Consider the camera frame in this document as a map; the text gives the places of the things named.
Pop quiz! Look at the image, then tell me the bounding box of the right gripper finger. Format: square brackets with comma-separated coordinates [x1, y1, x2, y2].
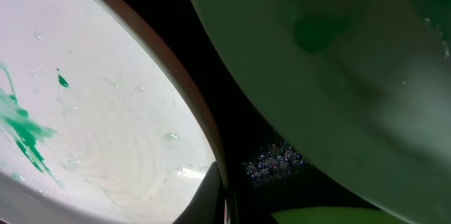
[173, 162, 226, 224]

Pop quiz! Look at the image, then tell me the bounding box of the white plate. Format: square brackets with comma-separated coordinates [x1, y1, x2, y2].
[1, 0, 221, 223]

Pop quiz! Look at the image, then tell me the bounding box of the round black serving tray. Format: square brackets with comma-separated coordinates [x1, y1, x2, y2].
[124, 0, 378, 223]

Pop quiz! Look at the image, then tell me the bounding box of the upper mint green plate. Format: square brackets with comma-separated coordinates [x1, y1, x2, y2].
[191, 0, 450, 223]

